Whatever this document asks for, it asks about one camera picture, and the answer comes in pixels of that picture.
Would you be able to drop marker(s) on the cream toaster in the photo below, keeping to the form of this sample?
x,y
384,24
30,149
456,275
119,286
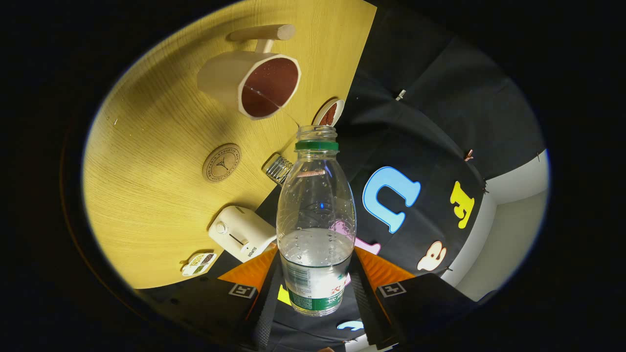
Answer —
x,y
239,234

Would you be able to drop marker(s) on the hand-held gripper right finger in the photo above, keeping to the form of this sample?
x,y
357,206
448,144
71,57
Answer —
x,y
364,308

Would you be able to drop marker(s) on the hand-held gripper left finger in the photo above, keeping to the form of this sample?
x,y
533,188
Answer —
x,y
266,308

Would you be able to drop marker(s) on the round wooden coaster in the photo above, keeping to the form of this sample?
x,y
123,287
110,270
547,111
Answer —
x,y
221,163

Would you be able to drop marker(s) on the ribbed drinking glass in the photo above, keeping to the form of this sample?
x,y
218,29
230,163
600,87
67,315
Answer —
x,y
276,168

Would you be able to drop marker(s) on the metal clip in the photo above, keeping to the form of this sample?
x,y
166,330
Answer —
x,y
401,94

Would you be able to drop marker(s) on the wooden table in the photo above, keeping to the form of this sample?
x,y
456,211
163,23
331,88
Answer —
x,y
156,205

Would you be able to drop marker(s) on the brown sausage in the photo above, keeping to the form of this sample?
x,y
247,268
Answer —
x,y
329,115

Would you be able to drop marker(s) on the clear plastic juice bottle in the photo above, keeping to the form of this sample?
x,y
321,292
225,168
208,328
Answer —
x,y
317,254

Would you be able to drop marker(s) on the pink clip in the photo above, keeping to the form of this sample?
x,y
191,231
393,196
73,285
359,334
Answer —
x,y
468,155

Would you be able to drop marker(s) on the small round plate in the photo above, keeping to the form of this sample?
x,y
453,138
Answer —
x,y
338,105

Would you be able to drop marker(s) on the white divided seasoning dish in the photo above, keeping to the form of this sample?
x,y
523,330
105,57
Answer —
x,y
198,265

